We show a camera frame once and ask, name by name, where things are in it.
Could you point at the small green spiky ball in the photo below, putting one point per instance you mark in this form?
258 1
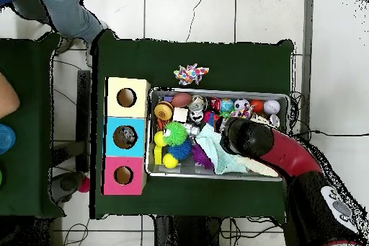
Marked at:
176 133

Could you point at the small blue spiky ball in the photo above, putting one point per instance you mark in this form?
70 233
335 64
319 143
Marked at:
180 151

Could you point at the teal knitted cloth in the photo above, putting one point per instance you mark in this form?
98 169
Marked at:
213 145

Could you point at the polka dot cloth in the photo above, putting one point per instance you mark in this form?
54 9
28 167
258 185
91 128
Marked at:
190 74
240 113

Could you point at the cream knitted cloth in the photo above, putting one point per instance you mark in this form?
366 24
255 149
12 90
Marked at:
259 168

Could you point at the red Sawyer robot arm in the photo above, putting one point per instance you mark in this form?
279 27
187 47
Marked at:
288 153

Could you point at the person's forearm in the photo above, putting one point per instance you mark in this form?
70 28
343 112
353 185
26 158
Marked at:
7 96

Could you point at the shallow clear mesh bin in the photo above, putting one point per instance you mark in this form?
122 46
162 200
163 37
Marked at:
201 93

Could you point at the wooden box with three holes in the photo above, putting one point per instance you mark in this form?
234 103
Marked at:
135 110

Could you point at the brown toy football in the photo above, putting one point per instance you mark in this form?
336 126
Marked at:
181 99

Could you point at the wooden burger toy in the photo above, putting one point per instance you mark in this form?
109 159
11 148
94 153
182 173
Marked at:
163 111

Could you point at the black and white soccer ball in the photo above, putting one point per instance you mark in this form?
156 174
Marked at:
241 104

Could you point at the dark green table cloth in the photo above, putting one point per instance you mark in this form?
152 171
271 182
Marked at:
28 142
187 55

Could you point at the white baseball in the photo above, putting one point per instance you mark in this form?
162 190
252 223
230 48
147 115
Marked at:
271 107

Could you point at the black upright panel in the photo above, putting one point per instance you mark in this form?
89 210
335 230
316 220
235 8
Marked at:
83 107

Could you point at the red ball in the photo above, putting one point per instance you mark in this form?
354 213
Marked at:
84 185

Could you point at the grey rounded object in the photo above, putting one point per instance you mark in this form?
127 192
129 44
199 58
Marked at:
66 184

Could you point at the person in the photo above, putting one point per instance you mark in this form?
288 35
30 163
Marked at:
69 15

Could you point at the blue round object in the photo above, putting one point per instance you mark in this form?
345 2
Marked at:
5 139

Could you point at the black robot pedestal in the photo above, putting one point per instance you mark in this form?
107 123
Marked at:
184 231

